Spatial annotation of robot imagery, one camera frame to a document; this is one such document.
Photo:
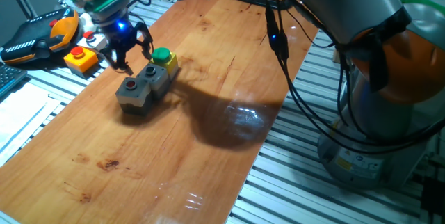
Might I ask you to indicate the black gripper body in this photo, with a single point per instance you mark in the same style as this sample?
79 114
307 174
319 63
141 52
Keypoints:
120 36

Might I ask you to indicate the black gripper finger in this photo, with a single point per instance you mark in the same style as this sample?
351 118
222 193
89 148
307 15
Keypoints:
147 45
121 62

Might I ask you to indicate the yellow box large green button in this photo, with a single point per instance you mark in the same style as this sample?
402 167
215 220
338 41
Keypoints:
163 58

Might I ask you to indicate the grey box small red button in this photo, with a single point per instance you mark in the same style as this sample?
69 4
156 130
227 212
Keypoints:
133 95

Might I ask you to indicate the grey box small green button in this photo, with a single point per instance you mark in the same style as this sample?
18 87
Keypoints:
154 79

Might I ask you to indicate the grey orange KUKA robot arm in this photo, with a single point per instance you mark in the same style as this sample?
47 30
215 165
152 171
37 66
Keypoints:
347 5

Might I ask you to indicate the white box red mushroom button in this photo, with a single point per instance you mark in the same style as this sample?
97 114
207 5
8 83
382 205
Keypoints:
92 41

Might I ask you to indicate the green wrist adapter plate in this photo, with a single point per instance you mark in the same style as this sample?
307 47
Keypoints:
107 1

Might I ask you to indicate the yellow box red mushroom button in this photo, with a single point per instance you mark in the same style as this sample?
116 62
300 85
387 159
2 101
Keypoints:
80 60

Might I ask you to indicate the black orange teach pendant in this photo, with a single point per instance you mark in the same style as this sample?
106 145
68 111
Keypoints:
31 39

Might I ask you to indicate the glossy wooden board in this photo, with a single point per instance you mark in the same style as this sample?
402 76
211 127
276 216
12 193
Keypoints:
156 165

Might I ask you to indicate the black computer keyboard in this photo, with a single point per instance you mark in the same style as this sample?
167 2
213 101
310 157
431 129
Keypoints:
10 78

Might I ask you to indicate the white paper sheets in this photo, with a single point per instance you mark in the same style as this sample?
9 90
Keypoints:
21 119

